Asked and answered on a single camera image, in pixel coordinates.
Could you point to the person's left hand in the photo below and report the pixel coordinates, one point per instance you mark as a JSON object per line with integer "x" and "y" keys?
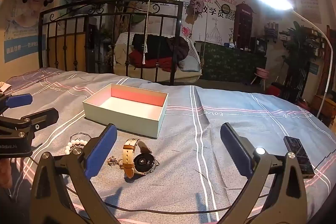
{"x": 5, "y": 171}

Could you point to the green potted plant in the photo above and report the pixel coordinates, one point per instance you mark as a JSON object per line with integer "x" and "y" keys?
{"x": 299, "y": 40}

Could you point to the white wicker hanging chair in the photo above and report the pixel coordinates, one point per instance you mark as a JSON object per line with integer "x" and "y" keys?
{"x": 195, "y": 50}

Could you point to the red garment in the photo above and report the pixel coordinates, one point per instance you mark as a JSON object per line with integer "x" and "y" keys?
{"x": 155, "y": 62}

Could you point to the grey-blue cushion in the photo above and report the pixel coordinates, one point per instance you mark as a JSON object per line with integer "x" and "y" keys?
{"x": 190, "y": 64}

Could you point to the cream cushion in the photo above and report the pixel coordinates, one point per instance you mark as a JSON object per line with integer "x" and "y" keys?
{"x": 123, "y": 48}

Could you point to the grey-blue striped bedsheet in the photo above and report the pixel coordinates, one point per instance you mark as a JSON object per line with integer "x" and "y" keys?
{"x": 183, "y": 134}

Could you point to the pale green cardboard box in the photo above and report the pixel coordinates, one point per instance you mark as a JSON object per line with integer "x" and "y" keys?
{"x": 131, "y": 108}

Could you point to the gold flower brooch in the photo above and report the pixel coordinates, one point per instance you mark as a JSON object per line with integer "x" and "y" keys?
{"x": 114, "y": 161}

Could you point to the blue and white wall poster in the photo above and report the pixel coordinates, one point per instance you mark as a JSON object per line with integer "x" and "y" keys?
{"x": 23, "y": 29}

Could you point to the black rectangular device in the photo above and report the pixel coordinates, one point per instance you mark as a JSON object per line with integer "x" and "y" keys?
{"x": 299, "y": 155}

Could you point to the red phone booth cabinet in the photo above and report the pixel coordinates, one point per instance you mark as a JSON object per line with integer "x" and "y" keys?
{"x": 244, "y": 27}

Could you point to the green patterned counter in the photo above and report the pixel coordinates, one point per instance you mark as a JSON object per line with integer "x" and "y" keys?
{"x": 233, "y": 61}

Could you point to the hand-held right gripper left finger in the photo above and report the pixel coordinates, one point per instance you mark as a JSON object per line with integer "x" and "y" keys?
{"x": 101, "y": 150}

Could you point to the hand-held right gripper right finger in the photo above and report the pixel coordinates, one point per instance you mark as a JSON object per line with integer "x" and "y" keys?
{"x": 233, "y": 148}

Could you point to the black garment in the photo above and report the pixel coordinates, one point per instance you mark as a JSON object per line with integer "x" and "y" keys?
{"x": 157, "y": 45}

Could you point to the black iron bed frame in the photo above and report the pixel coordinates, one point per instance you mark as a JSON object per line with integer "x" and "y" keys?
{"x": 110, "y": 1}

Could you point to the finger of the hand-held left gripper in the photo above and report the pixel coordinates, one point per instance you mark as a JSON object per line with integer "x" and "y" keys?
{"x": 44, "y": 116}
{"x": 19, "y": 100}

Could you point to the pink stool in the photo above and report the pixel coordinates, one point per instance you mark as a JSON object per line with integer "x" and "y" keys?
{"x": 261, "y": 73}

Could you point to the white cloth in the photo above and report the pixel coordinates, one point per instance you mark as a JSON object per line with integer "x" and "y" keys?
{"x": 4, "y": 87}

